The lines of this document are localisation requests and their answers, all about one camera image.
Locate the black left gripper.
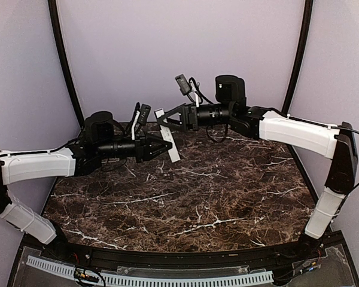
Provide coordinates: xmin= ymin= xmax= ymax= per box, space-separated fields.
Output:
xmin=96 ymin=130 xmax=172 ymax=163

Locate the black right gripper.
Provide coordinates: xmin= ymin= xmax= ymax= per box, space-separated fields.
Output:
xmin=157 ymin=102 xmax=235 ymax=132

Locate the white remote control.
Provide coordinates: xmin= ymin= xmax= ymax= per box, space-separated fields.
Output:
xmin=159 ymin=124 xmax=181 ymax=163

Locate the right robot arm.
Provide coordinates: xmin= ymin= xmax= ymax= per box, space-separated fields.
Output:
xmin=157 ymin=75 xmax=358 ymax=259

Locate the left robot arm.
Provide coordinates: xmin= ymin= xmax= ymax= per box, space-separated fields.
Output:
xmin=0 ymin=111 xmax=172 ymax=261

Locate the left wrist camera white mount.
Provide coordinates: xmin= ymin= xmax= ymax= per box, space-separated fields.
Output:
xmin=130 ymin=102 xmax=151 ymax=140

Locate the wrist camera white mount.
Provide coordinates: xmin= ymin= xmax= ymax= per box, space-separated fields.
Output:
xmin=130 ymin=102 xmax=151 ymax=140
xmin=175 ymin=74 xmax=205 ymax=107

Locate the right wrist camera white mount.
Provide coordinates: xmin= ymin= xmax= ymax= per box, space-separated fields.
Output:
xmin=175 ymin=74 xmax=205 ymax=107

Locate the black front rail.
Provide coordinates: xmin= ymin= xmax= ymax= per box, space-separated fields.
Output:
xmin=20 ymin=230 xmax=345 ymax=271

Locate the white slotted cable duct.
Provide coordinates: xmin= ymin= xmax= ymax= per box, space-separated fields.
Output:
xmin=26 ymin=255 xmax=273 ymax=286

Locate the black left corner post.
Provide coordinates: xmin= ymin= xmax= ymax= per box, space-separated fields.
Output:
xmin=47 ymin=0 xmax=84 ymax=127

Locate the black corner post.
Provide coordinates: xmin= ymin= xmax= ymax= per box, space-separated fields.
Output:
xmin=47 ymin=0 xmax=84 ymax=127
xmin=282 ymin=0 xmax=314 ymax=114

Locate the black right corner post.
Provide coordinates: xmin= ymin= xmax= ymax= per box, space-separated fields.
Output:
xmin=282 ymin=0 xmax=314 ymax=114

